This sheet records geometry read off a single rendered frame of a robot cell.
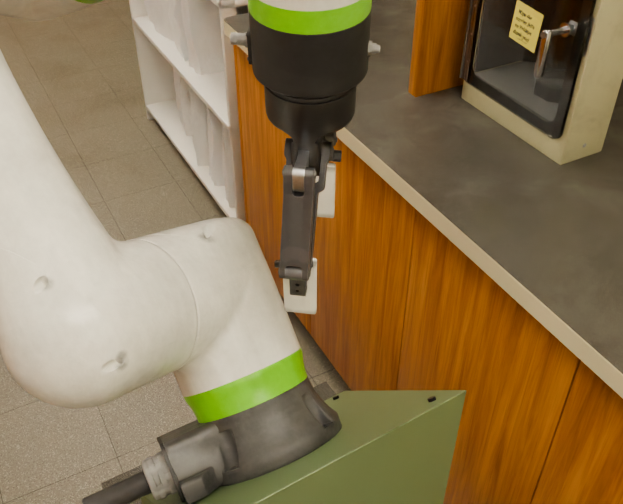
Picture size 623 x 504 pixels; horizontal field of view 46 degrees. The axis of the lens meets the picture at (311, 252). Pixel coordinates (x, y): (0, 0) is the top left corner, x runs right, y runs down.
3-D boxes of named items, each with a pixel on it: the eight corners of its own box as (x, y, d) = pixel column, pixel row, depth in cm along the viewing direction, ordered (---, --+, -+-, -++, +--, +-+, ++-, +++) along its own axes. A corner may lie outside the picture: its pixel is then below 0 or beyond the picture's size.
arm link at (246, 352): (150, 445, 71) (78, 264, 72) (246, 389, 84) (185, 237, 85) (244, 419, 64) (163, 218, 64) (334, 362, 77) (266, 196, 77)
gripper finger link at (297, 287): (307, 248, 62) (302, 273, 60) (307, 288, 66) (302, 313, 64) (290, 246, 63) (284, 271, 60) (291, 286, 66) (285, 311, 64)
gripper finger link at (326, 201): (305, 164, 73) (306, 160, 74) (305, 216, 78) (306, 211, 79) (334, 167, 73) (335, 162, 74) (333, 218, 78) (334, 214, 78)
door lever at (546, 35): (560, 74, 134) (551, 69, 136) (572, 24, 128) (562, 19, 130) (538, 81, 132) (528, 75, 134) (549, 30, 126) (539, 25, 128)
